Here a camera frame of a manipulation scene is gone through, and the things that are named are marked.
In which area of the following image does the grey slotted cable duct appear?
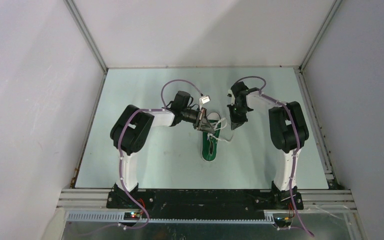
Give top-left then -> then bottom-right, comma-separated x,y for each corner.
66,210 -> 275,224

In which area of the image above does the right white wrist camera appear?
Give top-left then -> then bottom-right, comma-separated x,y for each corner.
227,89 -> 235,106

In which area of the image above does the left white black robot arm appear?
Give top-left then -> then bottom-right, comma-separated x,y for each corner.
110,91 -> 216,208

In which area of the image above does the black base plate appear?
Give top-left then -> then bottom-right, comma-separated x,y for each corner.
106,186 -> 291,220

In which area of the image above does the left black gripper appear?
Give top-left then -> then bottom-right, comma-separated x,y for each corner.
180,107 -> 214,134

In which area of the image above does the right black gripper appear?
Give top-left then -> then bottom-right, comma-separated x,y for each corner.
227,103 -> 250,130

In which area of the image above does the left controller board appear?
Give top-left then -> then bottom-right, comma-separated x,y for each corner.
123,211 -> 142,221

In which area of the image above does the green canvas sneaker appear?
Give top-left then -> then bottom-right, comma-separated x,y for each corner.
201,112 -> 222,162

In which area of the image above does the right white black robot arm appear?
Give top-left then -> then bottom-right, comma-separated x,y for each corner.
227,80 -> 309,210

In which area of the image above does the controller board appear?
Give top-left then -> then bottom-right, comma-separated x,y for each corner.
273,217 -> 293,228
123,211 -> 142,221

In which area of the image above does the right controller board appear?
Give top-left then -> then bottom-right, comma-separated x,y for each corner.
273,217 -> 293,228

